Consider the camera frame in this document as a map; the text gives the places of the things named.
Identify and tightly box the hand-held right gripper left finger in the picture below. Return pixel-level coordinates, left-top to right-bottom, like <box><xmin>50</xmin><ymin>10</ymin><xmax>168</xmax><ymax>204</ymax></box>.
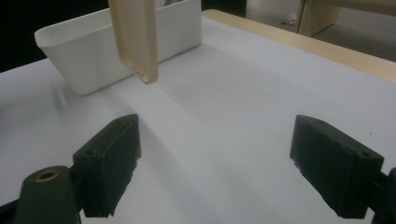
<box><xmin>72</xmin><ymin>113</ymin><xmax>142</xmax><ymax>218</ymax></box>

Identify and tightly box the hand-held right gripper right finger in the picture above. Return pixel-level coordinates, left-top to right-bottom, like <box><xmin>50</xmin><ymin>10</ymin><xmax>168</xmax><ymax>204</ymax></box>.
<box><xmin>289</xmin><ymin>114</ymin><xmax>386</xmax><ymax>219</ymax></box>

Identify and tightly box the beige phone case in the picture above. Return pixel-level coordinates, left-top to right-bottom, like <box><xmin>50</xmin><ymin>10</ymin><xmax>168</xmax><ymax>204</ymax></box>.
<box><xmin>107</xmin><ymin>0</ymin><xmax>160</xmax><ymax>85</ymax></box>

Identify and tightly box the white table mat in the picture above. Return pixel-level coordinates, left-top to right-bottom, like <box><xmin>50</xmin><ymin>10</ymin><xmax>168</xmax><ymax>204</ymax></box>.
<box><xmin>0</xmin><ymin>15</ymin><xmax>396</xmax><ymax>224</ymax></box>

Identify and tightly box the white plastic storage box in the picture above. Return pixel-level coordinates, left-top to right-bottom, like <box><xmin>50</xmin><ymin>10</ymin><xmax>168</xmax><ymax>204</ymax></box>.
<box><xmin>34</xmin><ymin>0</ymin><xmax>203</xmax><ymax>96</ymax></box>

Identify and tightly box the crumpled white paper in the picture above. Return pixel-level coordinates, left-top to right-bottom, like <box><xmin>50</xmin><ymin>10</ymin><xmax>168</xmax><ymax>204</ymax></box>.
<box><xmin>281</xmin><ymin>12</ymin><xmax>300</xmax><ymax>26</ymax></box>

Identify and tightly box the light wooden table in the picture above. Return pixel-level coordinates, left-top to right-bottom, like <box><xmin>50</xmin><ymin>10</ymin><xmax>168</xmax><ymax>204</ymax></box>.
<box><xmin>201</xmin><ymin>8</ymin><xmax>396</xmax><ymax>84</ymax></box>

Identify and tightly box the black curtain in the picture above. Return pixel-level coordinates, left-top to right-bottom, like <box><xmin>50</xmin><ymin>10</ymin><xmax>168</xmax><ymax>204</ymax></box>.
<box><xmin>0</xmin><ymin>0</ymin><xmax>247</xmax><ymax>74</ymax></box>

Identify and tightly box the light wooden shelf unit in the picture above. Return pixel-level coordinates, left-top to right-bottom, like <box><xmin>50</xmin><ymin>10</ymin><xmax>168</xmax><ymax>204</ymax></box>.
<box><xmin>295</xmin><ymin>0</ymin><xmax>396</xmax><ymax>38</ymax></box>

